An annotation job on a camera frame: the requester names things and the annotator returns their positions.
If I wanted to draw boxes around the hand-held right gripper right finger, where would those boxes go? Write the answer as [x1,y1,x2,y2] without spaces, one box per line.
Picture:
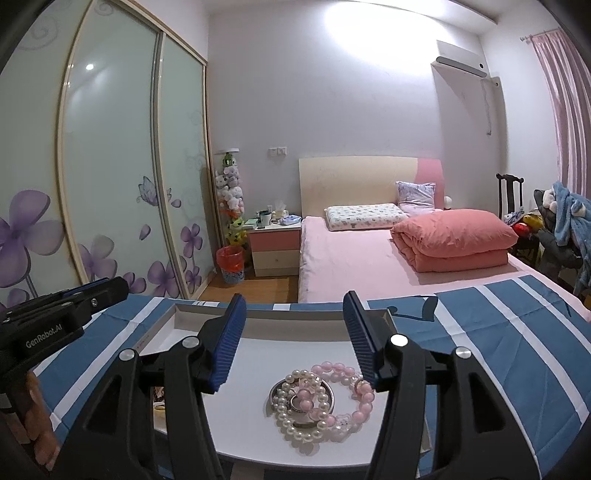
[342,291,559,480]

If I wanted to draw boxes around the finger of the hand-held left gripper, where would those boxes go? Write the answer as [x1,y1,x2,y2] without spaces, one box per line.
[69,277,131,324]
[62,278,110,299]

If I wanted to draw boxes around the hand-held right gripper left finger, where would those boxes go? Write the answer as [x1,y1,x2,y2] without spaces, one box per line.
[48,294,246,480]

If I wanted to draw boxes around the grey cardboard box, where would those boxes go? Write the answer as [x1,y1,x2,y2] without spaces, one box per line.
[136,298,437,464]

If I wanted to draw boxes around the pink bead bracelet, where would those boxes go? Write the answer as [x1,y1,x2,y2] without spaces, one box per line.
[295,362,376,433]

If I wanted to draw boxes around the silver cuff bangle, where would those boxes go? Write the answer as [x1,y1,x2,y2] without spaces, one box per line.
[269,377,338,428]

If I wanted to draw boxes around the white pearl bracelet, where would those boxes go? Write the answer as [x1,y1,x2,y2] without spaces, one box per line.
[274,369,327,442]

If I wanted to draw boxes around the person's left hand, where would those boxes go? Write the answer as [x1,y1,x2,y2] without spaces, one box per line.
[25,369,57,445]

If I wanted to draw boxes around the pink bed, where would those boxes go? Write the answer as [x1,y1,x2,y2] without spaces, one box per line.
[298,216,580,306]

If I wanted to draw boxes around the blue bin with red bag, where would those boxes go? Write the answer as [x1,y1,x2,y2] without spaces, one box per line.
[217,246,246,285]

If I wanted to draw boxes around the pink cream nightstand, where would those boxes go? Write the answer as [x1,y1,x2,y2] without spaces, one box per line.
[247,217,303,278]

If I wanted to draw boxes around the white patterned pillow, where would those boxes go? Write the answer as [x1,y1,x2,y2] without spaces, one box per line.
[324,203,410,232]

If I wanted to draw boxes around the floral sliding door wardrobe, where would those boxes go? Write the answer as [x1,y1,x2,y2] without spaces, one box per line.
[0,0,219,308]

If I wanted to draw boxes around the folded pink quilt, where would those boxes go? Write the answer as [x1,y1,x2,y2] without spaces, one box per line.
[390,209,519,274]

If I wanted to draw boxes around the purple patterned pillow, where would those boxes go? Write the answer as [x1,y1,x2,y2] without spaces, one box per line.
[396,181,437,214]

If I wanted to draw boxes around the hanging stuffed toys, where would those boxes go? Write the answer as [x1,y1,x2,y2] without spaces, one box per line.
[213,150,246,250]

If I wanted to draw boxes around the cream pink headboard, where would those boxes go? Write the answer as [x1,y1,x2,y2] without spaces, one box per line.
[298,157,444,219]

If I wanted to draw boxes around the colourful toy pile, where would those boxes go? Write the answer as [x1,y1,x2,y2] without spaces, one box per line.
[505,210,544,237]

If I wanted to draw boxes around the dark wooden chair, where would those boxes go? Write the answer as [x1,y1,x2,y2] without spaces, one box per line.
[496,174,526,219]

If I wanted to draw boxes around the pile of clothes and toys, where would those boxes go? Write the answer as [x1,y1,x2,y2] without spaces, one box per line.
[533,189,585,280]

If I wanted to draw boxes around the white air conditioner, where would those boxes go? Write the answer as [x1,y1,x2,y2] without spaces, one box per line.
[431,41,488,77]

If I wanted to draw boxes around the pink curtain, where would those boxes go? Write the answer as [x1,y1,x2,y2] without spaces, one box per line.
[531,32,591,197]

